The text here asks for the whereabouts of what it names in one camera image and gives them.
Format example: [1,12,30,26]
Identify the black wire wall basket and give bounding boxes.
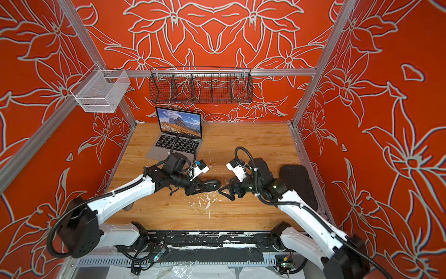
[149,66,254,104]

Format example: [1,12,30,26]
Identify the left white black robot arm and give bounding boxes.
[46,133,221,258]

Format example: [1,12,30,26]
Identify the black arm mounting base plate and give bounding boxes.
[117,230,291,253]

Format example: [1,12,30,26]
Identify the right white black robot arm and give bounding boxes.
[219,146,391,279]

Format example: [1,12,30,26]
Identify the black oval pad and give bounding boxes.
[279,165,318,211]

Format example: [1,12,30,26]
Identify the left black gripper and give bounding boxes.
[172,173,211,196]

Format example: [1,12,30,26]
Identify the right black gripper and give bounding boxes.
[220,173,265,200]

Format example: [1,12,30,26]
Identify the white slotted cable duct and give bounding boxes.
[74,253,286,269]

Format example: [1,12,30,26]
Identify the clear plastic wall bin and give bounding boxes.
[69,64,130,113]

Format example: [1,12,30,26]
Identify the silver open laptop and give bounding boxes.
[146,106,203,163]

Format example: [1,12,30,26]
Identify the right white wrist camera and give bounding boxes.
[226,158,247,182]

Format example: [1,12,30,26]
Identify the small green circuit board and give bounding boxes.
[277,257,295,274]

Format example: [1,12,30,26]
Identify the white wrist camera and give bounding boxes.
[226,158,247,182]
[188,160,209,180]

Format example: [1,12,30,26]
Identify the black wireless mouse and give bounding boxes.
[200,179,221,192]

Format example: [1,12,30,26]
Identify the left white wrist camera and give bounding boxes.
[188,160,209,180]

